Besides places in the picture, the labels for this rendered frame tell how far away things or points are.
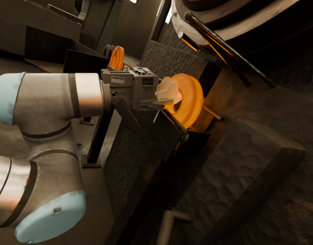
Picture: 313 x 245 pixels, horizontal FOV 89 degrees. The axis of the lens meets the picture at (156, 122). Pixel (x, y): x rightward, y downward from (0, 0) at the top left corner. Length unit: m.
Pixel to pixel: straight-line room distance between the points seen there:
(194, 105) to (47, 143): 0.32
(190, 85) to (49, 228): 0.38
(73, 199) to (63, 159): 0.08
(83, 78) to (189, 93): 0.23
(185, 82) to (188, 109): 0.07
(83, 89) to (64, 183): 0.16
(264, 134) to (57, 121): 0.34
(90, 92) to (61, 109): 0.06
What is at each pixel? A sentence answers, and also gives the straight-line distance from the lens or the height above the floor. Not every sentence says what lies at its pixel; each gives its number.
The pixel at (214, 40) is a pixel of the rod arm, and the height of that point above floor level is 0.89.
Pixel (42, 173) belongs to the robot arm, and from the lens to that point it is 0.30.
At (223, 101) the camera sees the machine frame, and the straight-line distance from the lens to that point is 0.42.
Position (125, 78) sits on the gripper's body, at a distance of 0.35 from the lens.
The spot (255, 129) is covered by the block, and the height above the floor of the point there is 0.80.
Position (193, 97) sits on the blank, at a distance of 0.39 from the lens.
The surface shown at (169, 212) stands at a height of 0.61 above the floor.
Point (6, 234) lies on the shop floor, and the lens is 0.96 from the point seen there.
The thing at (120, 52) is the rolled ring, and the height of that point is 0.75.
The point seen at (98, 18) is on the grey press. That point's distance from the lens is 3.24.
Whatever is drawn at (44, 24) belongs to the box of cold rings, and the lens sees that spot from 2.71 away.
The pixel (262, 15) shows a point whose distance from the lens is 0.33.
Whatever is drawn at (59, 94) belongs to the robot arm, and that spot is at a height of 0.71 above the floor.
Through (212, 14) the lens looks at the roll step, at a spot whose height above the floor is 0.93.
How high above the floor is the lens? 0.83
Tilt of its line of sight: 22 degrees down
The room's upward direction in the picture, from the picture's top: 25 degrees clockwise
